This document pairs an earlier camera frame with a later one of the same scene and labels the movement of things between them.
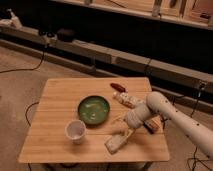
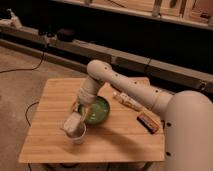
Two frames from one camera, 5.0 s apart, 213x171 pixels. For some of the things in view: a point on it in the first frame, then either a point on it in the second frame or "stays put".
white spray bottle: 15,20 stays put
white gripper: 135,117 -> 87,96
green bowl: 94,110 stays put
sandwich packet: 115,143 -> 72,123
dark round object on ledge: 65,35 stays put
